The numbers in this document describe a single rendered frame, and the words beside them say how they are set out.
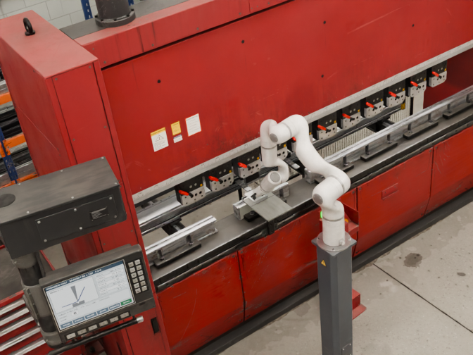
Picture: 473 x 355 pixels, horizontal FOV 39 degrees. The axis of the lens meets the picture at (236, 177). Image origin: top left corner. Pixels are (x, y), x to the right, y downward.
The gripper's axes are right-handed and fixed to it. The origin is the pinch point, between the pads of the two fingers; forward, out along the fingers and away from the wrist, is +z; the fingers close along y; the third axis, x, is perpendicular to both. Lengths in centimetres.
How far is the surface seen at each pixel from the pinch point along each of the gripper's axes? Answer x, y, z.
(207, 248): 13.8, 42.6, 7.9
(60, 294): 11, 139, -74
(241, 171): -14.7, 8.3, -14.7
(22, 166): -121, 97, 134
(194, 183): -19.2, 39.9, -19.6
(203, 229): 2.4, 38.9, 8.4
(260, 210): 9.7, 5.9, -5.1
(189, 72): -62, 32, -70
